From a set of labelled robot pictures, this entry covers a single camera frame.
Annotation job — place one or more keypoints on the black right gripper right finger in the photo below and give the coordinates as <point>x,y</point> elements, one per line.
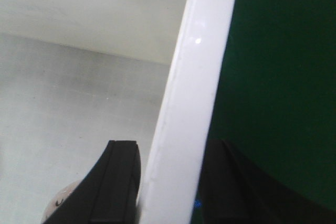
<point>233,189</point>

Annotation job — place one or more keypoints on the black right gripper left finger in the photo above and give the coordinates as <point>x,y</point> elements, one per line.
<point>108,193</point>

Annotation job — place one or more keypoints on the brown plush toy yellow trim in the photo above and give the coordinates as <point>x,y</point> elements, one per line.
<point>58,200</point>

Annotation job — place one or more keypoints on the white plastic tote box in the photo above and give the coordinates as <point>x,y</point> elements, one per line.
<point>76,74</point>

